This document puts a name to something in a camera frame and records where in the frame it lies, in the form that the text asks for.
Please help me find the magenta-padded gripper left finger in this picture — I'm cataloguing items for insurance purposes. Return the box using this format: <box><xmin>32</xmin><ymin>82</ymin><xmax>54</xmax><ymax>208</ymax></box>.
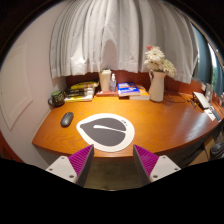
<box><xmin>45</xmin><ymin>144</ymin><xmax>95</xmax><ymax>188</ymax></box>

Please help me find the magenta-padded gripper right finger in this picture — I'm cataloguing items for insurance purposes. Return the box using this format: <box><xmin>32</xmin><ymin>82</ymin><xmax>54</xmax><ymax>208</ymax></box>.
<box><xmin>132</xmin><ymin>144</ymin><xmax>182</xmax><ymax>186</ymax></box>

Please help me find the dark grey computer mouse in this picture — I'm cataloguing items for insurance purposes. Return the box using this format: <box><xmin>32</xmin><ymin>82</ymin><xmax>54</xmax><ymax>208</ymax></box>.
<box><xmin>60</xmin><ymin>111</ymin><xmax>75</xmax><ymax>128</ymax></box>

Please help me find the white and grey mouse pad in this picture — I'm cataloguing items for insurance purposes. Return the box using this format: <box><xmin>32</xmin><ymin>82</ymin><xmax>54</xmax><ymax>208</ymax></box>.
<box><xmin>76</xmin><ymin>112</ymin><xmax>136</xmax><ymax>153</ymax></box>

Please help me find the dark green mug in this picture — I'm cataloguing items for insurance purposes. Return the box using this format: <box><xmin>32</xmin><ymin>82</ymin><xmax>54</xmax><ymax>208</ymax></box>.
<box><xmin>47</xmin><ymin>90</ymin><xmax>66</xmax><ymax>108</ymax></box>

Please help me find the white and yellow book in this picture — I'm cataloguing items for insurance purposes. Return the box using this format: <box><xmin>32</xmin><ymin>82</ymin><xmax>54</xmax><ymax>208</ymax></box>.
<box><xmin>63</xmin><ymin>93</ymin><xmax>95</xmax><ymax>103</ymax></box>

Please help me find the orange book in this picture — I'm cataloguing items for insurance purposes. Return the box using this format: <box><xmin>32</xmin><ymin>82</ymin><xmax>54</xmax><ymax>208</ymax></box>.
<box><xmin>129</xmin><ymin>84</ymin><xmax>151</xmax><ymax>101</ymax></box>

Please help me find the white laptop stand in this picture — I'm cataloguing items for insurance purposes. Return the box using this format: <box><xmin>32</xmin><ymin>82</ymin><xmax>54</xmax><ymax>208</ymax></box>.
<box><xmin>192</xmin><ymin>91</ymin><xmax>212</xmax><ymax>110</ymax></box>

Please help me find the white pitcher vase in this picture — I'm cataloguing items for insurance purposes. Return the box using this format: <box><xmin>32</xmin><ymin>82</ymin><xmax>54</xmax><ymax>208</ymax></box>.
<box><xmin>147</xmin><ymin>70</ymin><xmax>167</xmax><ymax>103</ymax></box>

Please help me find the red book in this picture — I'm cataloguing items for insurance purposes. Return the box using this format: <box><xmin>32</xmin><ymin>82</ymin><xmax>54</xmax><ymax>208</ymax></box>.
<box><xmin>95</xmin><ymin>89</ymin><xmax>119</xmax><ymax>98</ymax></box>

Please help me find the yellow and black book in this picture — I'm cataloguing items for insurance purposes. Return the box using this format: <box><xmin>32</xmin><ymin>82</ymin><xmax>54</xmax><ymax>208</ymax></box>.
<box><xmin>69</xmin><ymin>81</ymin><xmax>100</xmax><ymax>90</ymax></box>

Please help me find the blue book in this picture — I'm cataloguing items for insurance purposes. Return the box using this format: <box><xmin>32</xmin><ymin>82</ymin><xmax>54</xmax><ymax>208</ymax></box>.
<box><xmin>116</xmin><ymin>81</ymin><xmax>141</xmax><ymax>98</ymax></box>

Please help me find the clear sanitizer bottle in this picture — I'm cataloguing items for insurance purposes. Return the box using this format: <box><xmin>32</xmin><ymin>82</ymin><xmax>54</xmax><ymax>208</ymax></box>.
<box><xmin>109</xmin><ymin>73</ymin><xmax>117</xmax><ymax>93</ymax></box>

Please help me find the cream tumbler with lid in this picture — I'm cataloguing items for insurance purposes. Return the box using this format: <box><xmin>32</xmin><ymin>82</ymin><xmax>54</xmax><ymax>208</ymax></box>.
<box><xmin>98</xmin><ymin>68</ymin><xmax>113</xmax><ymax>93</ymax></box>

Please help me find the white flower bouquet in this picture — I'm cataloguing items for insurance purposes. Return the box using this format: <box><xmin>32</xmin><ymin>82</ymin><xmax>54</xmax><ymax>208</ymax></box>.
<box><xmin>143</xmin><ymin>45</ymin><xmax>178</xmax><ymax>79</ymax></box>

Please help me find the dark glass window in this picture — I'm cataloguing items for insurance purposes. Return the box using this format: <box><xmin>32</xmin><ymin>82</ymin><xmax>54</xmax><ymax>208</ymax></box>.
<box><xmin>191</xmin><ymin>24</ymin><xmax>224</xmax><ymax>98</ymax></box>

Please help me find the white pleated curtain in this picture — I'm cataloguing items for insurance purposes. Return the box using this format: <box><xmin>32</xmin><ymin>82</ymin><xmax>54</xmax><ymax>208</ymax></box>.
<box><xmin>49</xmin><ymin>0</ymin><xmax>200</xmax><ymax>84</ymax></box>

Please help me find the black cable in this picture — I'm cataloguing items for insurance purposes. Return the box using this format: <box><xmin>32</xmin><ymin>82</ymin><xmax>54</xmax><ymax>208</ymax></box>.
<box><xmin>164</xmin><ymin>90</ymin><xmax>188</xmax><ymax>104</ymax></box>

